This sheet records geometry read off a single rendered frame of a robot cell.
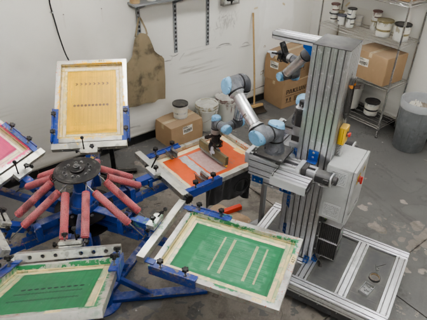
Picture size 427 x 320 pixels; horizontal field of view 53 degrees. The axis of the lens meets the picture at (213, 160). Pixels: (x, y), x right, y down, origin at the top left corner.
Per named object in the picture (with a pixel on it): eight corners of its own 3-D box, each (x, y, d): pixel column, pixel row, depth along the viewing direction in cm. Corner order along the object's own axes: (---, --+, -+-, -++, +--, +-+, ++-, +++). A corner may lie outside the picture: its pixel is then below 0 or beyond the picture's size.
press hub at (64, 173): (114, 275, 373) (91, 141, 298) (136, 305, 347) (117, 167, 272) (70, 297, 353) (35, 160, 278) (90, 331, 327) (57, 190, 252)
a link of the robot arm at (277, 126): (287, 139, 303) (289, 122, 296) (273, 145, 296) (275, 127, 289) (275, 132, 311) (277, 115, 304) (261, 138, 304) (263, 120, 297)
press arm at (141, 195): (222, 161, 368) (223, 155, 365) (227, 164, 364) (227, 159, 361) (86, 219, 304) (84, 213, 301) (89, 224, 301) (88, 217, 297)
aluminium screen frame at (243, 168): (223, 132, 391) (223, 128, 389) (267, 161, 353) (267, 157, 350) (147, 160, 350) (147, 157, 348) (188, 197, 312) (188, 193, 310)
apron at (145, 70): (164, 96, 546) (159, 11, 488) (167, 98, 541) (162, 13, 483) (126, 107, 519) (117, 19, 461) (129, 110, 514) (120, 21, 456)
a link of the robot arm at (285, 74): (313, 54, 304) (278, 86, 347) (325, 52, 309) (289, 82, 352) (306, 40, 306) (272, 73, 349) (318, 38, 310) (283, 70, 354)
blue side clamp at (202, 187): (218, 181, 331) (218, 173, 327) (222, 184, 328) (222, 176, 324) (185, 195, 316) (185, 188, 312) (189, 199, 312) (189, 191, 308)
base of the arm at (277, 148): (288, 148, 312) (289, 136, 306) (279, 158, 301) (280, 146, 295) (269, 142, 318) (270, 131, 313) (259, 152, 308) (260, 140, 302)
